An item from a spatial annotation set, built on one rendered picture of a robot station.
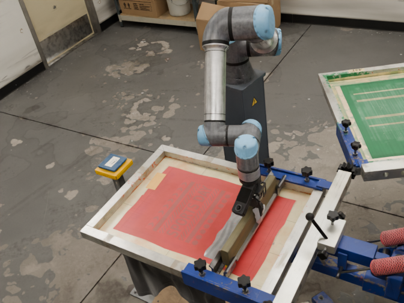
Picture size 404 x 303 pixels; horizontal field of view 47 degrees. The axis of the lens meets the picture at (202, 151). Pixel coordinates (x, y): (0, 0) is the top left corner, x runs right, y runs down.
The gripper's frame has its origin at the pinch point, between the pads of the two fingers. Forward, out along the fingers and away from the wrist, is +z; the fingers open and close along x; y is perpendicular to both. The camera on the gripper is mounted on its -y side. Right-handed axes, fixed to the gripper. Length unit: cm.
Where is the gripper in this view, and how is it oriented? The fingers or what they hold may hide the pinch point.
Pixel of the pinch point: (250, 220)
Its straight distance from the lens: 172.5
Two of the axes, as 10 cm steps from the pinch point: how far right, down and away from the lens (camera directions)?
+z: 1.4, 7.8, 6.1
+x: -8.6, -2.1, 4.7
